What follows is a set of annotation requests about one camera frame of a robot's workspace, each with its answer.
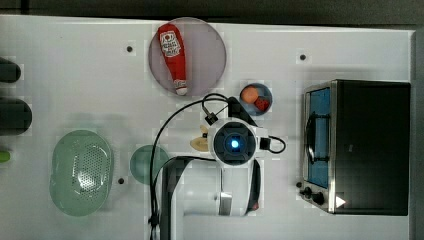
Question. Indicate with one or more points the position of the red ketchup bottle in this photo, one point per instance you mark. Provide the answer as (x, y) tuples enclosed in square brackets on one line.
[(173, 51)]

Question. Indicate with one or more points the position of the black steel toaster oven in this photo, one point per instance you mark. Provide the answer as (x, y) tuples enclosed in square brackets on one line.
[(356, 147)]

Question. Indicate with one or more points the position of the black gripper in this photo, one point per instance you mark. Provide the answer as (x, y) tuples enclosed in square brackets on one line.
[(236, 110)]

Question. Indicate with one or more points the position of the green mug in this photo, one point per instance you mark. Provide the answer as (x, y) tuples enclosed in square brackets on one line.
[(147, 161)]

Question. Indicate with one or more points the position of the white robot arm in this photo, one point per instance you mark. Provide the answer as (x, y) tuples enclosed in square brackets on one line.
[(227, 183)]

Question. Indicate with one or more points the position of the green perforated colander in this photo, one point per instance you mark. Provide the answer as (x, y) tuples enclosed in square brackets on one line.
[(81, 174)]

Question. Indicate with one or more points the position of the large black bowl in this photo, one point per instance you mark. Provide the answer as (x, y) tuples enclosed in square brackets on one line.
[(15, 116)]

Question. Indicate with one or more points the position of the orange toy fruit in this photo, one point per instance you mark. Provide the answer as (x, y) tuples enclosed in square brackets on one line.
[(249, 94)]

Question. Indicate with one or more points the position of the grey round plate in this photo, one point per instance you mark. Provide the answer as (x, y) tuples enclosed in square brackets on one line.
[(205, 56)]

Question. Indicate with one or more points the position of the red toy strawberry in bowl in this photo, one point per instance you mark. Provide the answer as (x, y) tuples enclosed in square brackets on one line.
[(262, 104)]

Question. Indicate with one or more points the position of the small blue bowl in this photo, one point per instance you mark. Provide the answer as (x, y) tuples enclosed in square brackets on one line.
[(264, 92)]

